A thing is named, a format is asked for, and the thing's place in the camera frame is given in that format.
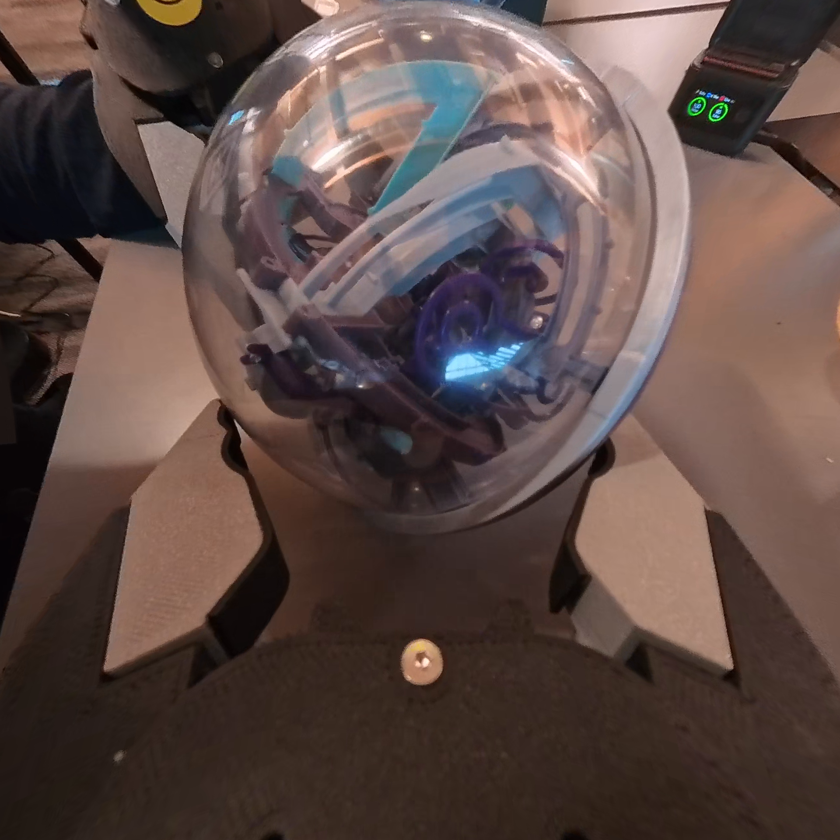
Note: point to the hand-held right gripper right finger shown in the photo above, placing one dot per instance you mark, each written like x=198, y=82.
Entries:
x=656, y=564

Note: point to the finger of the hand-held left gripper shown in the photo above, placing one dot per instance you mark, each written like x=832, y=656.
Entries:
x=164, y=157

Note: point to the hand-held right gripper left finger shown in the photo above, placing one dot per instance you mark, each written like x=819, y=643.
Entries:
x=184, y=558

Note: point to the clear plastic maze ball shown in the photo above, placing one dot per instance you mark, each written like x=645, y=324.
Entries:
x=426, y=262

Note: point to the person's left forearm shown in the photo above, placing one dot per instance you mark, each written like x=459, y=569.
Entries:
x=52, y=164

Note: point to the black power bank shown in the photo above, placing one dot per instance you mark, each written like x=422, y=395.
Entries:
x=741, y=92

